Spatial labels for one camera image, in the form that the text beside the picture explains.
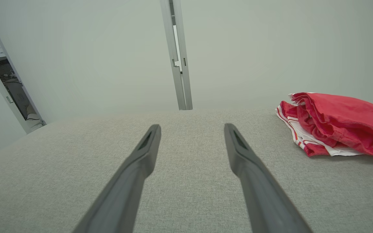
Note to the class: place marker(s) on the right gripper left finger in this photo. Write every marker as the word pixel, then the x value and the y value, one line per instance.
pixel 131 181

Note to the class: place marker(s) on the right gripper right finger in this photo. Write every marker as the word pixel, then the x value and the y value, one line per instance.
pixel 261 194

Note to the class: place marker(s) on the red shorts with white stripe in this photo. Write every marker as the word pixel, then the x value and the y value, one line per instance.
pixel 345 119

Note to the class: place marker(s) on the grey fabric sofa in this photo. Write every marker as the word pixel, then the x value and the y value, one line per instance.
pixel 189 194

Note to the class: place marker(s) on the grey aluminium wall post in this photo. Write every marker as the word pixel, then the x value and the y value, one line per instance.
pixel 183 97

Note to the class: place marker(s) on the grey metal doorway frame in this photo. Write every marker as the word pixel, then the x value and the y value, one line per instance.
pixel 8 98

